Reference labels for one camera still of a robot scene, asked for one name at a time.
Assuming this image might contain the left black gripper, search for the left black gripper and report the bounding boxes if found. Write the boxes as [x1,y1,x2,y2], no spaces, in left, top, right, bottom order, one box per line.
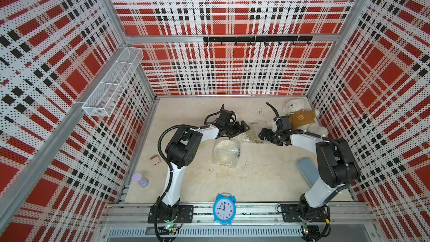
[224,120,250,138]

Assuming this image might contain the yellow patterned plate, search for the yellow patterned plate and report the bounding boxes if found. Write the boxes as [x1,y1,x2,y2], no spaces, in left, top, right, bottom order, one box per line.
[244,131,264,144]

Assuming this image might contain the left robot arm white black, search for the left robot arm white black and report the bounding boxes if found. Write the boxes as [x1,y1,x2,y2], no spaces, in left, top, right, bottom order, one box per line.
[153,107,250,222]

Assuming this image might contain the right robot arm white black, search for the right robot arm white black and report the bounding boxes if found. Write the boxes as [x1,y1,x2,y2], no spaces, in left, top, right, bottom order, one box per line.
[258,116,361,221]

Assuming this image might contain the white teddy bear brown shirt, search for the white teddy bear brown shirt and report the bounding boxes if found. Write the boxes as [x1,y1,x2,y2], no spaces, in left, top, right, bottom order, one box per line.
[282,99,328,137]

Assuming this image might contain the grey blue oval dish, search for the grey blue oval dish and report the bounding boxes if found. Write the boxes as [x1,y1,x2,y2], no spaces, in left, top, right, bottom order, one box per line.
[296,158,319,187]

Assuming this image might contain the blue alarm clock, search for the blue alarm clock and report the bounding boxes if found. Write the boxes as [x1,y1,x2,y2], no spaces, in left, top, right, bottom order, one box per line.
[213,193,236,225]

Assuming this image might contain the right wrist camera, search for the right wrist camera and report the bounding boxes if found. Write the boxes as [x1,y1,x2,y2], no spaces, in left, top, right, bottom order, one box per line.
[272,117,283,132]

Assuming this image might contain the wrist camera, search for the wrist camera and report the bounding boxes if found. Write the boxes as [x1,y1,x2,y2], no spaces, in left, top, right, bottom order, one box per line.
[219,104,233,121]
[272,117,283,132]

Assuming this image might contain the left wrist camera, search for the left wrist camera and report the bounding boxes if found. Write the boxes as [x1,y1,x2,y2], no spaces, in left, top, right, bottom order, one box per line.
[219,104,233,121]

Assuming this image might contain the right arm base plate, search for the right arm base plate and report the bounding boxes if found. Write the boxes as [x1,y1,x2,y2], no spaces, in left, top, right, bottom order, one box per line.
[276,203,327,223]

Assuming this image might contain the black hook rail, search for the black hook rail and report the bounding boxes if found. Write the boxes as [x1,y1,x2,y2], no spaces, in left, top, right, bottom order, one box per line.
[203,35,314,44]

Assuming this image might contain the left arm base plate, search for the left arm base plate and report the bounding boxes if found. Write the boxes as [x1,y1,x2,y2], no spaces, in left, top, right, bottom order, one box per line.
[147,203,194,224]

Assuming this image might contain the white wire mesh basket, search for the white wire mesh basket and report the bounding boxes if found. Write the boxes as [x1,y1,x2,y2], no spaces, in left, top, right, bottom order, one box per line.
[83,47,143,117]

